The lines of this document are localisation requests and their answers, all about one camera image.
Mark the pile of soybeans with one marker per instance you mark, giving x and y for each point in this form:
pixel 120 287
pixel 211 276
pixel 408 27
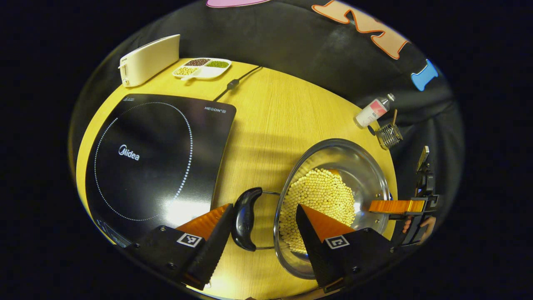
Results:
pixel 316 196

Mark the thin wooden stick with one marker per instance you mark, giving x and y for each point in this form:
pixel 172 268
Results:
pixel 394 117

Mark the black induction cooktop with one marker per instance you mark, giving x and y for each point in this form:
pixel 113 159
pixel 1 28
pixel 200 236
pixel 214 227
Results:
pixel 154 166

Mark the white divided dish of beans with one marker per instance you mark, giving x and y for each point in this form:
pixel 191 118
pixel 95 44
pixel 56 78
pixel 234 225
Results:
pixel 204 68

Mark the white bottle with pink label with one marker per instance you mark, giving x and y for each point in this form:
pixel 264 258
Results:
pixel 372 112

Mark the black backdrop cloth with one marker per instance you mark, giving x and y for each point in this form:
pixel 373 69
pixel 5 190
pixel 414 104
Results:
pixel 275 37

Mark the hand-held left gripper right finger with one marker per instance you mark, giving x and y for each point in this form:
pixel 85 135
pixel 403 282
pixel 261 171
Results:
pixel 316 250

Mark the white toaster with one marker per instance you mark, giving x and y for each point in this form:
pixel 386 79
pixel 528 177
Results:
pixel 150 60

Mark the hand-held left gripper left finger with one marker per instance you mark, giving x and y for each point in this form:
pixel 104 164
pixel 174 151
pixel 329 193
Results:
pixel 208 250

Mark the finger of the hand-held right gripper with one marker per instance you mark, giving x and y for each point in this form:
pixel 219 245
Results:
pixel 395 206

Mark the small clear glass holder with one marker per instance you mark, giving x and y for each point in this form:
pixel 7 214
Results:
pixel 389 136

